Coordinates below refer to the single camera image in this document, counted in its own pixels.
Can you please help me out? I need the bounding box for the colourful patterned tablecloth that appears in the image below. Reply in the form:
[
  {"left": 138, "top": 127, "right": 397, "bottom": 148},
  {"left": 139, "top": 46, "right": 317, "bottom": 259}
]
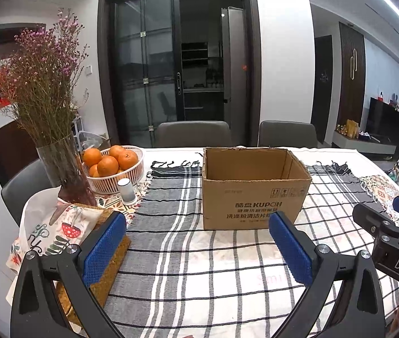
[{"left": 94, "top": 171, "right": 399, "bottom": 226}]

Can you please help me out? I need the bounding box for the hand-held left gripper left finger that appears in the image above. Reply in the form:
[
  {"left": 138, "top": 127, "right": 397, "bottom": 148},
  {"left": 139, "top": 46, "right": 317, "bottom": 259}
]
[{"left": 10, "top": 211, "right": 127, "bottom": 338}]

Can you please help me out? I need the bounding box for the dark wardrobe door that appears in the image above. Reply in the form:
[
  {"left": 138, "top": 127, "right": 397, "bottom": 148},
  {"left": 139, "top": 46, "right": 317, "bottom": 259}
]
[{"left": 337, "top": 22, "right": 366, "bottom": 127}]

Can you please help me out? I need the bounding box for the brown woven mat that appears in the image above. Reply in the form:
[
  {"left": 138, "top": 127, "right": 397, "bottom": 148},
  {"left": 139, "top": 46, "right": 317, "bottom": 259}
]
[{"left": 56, "top": 206, "right": 132, "bottom": 328}]

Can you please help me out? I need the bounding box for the grey dining chair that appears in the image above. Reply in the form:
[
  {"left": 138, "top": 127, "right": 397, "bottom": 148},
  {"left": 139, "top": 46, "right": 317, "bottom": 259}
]
[
  {"left": 154, "top": 121, "right": 233, "bottom": 148},
  {"left": 257, "top": 120, "right": 318, "bottom": 148},
  {"left": 1, "top": 158, "right": 62, "bottom": 226}
]

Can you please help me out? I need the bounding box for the dried pink flower bouquet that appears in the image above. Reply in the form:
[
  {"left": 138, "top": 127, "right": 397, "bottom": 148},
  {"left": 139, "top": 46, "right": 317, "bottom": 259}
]
[{"left": 0, "top": 7, "right": 91, "bottom": 148}]

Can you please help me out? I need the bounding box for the grey television cabinet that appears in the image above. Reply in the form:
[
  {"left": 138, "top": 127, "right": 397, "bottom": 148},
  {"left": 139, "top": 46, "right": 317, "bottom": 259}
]
[{"left": 332, "top": 128, "right": 397, "bottom": 155}]

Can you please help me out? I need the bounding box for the black television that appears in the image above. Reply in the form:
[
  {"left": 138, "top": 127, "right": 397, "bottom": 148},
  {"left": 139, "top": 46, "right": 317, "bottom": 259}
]
[{"left": 366, "top": 97, "right": 399, "bottom": 138}]

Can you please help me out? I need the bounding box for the yellow paper bag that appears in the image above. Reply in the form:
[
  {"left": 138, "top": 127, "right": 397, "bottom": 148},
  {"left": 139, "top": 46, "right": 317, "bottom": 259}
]
[{"left": 345, "top": 120, "right": 360, "bottom": 138}]

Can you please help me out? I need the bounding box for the glass vase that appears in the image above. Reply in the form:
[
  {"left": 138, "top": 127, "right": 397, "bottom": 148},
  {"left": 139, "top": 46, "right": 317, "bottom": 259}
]
[{"left": 36, "top": 130, "right": 98, "bottom": 206}]

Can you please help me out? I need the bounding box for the white wire rack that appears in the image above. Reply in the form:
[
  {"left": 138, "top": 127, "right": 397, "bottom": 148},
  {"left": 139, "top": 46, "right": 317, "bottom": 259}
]
[{"left": 72, "top": 113, "right": 106, "bottom": 150}]

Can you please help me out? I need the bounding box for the floral printed cloth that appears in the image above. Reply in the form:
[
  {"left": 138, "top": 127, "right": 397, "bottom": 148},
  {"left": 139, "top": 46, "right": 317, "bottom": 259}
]
[{"left": 5, "top": 185, "right": 113, "bottom": 305}]

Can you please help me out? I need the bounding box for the grey checked cloth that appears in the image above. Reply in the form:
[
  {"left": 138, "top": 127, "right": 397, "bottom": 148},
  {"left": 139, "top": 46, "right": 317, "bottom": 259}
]
[{"left": 101, "top": 160, "right": 399, "bottom": 338}]

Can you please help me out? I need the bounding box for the white plastic fruit basket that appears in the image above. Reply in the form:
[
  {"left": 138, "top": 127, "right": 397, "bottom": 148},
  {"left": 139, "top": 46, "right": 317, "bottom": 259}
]
[{"left": 81, "top": 145, "right": 145, "bottom": 195}]

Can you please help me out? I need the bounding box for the dark sliding glass door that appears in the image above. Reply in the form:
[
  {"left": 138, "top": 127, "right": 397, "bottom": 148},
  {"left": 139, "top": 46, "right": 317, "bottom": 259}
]
[{"left": 99, "top": 0, "right": 267, "bottom": 148}]

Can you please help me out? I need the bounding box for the small white cylinder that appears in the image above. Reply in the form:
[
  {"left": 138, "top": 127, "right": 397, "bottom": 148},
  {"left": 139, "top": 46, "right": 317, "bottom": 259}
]
[{"left": 116, "top": 178, "right": 138, "bottom": 205}]

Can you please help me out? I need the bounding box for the brown cardboard box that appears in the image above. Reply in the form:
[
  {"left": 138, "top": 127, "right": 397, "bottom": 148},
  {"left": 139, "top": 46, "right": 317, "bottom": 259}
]
[{"left": 202, "top": 147, "right": 313, "bottom": 231}]

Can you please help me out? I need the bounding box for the red wall poster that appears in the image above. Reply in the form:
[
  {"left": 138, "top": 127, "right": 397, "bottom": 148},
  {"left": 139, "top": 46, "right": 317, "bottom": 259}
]
[{"left": 0, "top": 65, "right": 20, "bottom": 131}]

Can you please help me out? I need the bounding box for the dark room door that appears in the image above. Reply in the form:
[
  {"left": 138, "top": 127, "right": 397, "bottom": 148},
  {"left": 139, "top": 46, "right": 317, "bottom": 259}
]
[{"left": 311, "top": 34, "right": 334, "bottom": 144}]

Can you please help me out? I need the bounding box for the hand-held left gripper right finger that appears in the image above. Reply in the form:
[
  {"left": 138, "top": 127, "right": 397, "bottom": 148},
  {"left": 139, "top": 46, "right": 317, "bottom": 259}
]
[{"left": 268, "top": 211, "right": 387, "bottom": 338}]

